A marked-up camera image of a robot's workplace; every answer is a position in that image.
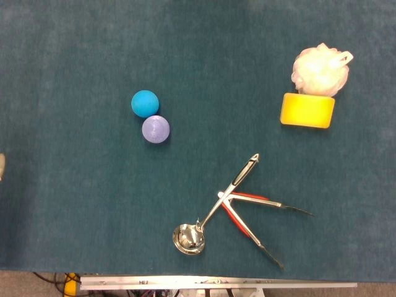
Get light blue ball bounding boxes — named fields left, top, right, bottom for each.
left=131, top=90, right=160, bottom=119

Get dark blue ball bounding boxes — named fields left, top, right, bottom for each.
left=141, top=115, right=171, bottom=144

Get steel ladle black handle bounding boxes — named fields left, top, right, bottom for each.
left=172, top=153, right=260, bottom=256

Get steel tongs red grips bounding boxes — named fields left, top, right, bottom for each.
left=217, top=189, right=315, bottom=270

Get yellow sponge block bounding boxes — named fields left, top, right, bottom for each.
left=280, top=92, right=336, bottom=129

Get white mesh bath pouf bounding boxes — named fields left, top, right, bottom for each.
left=291, top=42, right=355, bottom=97

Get yellow box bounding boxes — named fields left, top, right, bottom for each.
left=64, top=272, right=82, bottom=297

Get teal carpet table mat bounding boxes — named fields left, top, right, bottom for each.
left=0, top=0, right=396, bottom=282

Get black floor cables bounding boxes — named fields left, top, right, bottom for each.
left=32, top=271, right=67, bottom=293

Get aluminium rail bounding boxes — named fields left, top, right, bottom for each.
left=79, top=275, right=358, bottom=291

